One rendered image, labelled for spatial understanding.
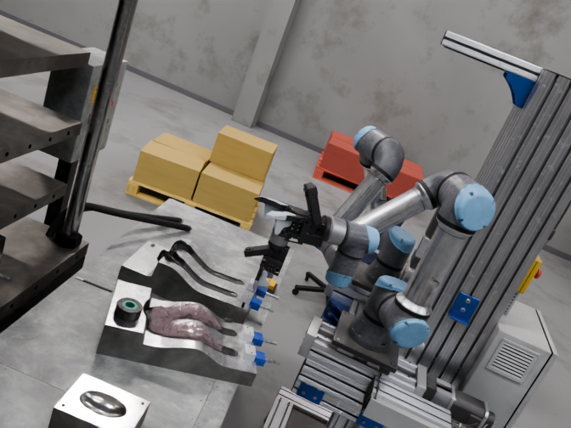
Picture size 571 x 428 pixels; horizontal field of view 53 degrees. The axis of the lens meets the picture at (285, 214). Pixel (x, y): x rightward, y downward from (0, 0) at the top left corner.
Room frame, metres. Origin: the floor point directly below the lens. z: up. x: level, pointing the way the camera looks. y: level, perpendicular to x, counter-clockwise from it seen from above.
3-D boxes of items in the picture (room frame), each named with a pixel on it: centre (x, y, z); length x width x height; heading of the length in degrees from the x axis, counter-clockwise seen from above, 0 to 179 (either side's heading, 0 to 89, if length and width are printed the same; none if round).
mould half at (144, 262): (1.98, 0.24, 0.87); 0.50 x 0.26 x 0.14; 88
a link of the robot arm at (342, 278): (1.53, -0.20, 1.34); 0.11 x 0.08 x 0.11; 19
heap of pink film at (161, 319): (1.63, 0.17, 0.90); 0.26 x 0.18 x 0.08; 105
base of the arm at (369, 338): (1.72, -0.41, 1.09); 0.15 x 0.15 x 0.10
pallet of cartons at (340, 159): (7.27, -0.80, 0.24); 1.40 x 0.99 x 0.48; 83
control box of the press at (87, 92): (2.23, 0.93, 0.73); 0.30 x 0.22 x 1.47; 178
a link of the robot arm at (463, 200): (1.60, -0.46, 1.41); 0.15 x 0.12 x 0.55; 19
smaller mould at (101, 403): (1.18, 0.25, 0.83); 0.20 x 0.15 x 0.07; 88
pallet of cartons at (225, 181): (4.75, 0.78, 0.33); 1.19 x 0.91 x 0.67; 82
